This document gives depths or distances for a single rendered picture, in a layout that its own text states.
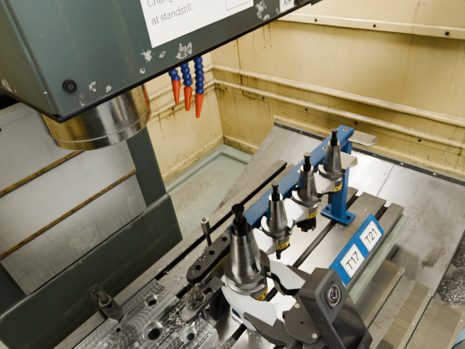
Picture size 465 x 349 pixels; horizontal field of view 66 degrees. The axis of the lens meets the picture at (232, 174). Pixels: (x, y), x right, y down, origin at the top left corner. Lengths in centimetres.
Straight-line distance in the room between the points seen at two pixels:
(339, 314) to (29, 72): 37
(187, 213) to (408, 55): 112
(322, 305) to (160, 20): 33
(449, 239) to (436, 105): 45
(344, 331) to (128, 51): 36
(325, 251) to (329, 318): 72
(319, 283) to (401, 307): 87
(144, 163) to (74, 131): 79
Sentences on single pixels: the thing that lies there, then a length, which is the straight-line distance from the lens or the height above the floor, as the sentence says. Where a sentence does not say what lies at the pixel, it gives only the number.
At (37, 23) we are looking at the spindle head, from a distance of 33.
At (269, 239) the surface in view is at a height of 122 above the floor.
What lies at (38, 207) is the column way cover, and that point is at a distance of 112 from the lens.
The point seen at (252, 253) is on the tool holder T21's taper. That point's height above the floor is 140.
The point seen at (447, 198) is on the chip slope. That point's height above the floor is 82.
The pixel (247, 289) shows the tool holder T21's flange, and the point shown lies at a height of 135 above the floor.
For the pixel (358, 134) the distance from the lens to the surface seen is 102.
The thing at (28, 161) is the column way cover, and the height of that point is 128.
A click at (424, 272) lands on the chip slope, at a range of 138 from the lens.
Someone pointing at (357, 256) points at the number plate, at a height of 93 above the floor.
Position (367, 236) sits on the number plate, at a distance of 111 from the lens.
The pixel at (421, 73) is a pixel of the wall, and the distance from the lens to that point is 137.
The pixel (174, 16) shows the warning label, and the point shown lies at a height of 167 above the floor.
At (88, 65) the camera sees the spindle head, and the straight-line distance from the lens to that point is 34.
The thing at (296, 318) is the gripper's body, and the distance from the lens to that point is 47.
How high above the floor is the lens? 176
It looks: 37 degrees down
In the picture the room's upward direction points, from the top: 9 degrees counter-clockwise
